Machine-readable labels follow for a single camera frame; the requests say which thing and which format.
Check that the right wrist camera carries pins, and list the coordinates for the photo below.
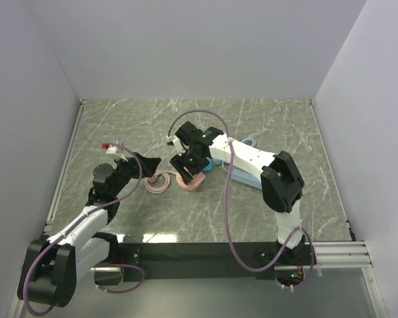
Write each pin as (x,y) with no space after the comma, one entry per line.
(176,142)

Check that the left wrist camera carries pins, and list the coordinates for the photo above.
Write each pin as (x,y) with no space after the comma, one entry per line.
(113,151)

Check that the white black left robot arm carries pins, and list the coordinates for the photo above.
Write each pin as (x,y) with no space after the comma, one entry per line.
(53,266)

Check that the blue plug adapter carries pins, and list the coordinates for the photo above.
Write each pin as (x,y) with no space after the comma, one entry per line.
(209,166)

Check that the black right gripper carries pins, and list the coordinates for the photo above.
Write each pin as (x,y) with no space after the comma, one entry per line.
(179,162)

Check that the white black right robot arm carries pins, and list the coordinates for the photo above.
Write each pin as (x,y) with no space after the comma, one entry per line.
(280,179)

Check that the light blue power strip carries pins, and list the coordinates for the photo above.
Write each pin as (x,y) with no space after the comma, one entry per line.
(245,178)

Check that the pink cube socket adapter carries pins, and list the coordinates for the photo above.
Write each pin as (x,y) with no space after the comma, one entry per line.
(194,180)

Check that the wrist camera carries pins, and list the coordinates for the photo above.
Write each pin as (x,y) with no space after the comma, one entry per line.
(176,142)
(113,151)

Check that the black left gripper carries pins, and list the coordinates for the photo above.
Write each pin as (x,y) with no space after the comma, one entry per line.
(148,165)

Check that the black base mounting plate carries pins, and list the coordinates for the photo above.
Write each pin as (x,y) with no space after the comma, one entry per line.
(196,260)

